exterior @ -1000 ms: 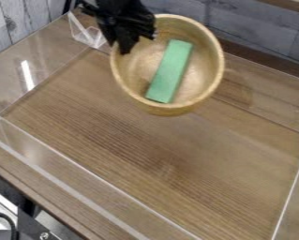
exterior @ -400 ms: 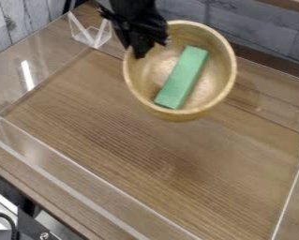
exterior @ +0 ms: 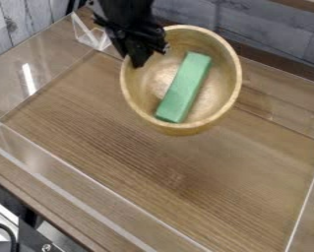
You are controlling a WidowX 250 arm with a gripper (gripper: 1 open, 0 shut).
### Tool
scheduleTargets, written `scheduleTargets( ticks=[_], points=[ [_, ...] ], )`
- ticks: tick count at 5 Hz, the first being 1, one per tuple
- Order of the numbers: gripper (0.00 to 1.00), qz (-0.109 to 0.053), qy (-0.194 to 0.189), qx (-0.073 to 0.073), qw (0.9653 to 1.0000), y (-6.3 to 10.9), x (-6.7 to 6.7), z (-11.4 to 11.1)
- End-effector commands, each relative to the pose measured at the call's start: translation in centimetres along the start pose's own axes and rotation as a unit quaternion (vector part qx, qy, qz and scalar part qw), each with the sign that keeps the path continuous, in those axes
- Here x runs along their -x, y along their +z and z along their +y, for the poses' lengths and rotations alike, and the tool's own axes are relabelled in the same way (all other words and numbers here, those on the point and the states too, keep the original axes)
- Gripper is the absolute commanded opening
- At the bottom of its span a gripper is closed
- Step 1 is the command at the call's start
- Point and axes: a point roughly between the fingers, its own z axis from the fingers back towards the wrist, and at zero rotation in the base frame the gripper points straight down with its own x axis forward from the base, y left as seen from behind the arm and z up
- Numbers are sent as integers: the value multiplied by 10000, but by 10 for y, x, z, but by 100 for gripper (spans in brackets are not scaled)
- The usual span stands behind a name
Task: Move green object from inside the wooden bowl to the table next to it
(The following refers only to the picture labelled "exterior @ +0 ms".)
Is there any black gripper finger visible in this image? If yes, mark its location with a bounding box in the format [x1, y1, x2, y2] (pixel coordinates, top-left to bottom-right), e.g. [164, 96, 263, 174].
[143, 33, 170, 54]
[109, 28, 158, 68]

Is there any clear acrylic corner bracket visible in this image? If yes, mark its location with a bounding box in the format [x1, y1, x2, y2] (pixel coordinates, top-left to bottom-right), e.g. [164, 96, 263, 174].
[71, 13, 113, 51]

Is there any black metal bracket with screw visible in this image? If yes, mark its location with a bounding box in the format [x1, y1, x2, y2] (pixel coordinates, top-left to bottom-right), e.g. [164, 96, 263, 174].
[19, 218, 65, 252]

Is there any wooden oval bowl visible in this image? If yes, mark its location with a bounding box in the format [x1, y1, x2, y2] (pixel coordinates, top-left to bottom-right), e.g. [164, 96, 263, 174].
[119, 25, 242, 136]

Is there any black cable lower left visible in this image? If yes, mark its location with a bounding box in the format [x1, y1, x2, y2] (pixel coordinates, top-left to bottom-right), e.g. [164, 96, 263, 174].
[0, 221, 20, 252]

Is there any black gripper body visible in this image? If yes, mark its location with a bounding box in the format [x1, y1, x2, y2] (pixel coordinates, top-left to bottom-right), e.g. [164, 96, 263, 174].
[94, 0, 166, 44]

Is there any green rectangular block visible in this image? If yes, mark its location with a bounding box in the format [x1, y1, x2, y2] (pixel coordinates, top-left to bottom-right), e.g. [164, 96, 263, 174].
[156, 52, 212, 123]

